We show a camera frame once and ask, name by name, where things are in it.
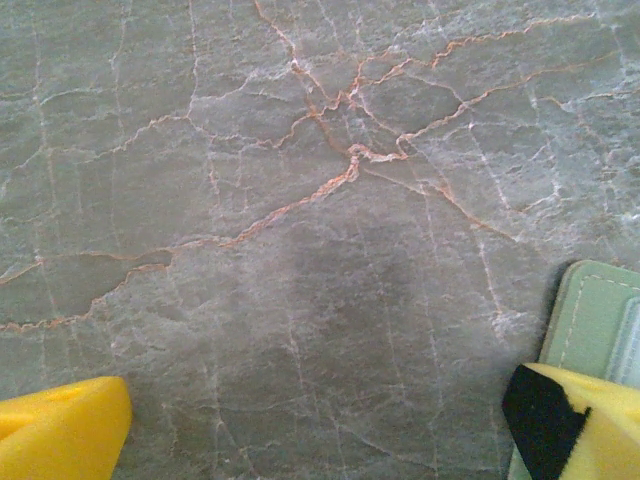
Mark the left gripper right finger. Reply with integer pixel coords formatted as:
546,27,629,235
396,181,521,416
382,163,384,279
501,362,640,480

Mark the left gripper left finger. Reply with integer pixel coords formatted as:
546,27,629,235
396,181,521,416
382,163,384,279
0,375,134,480

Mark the green card holder wallet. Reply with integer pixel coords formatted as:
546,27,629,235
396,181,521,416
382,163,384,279
507,258,640,480

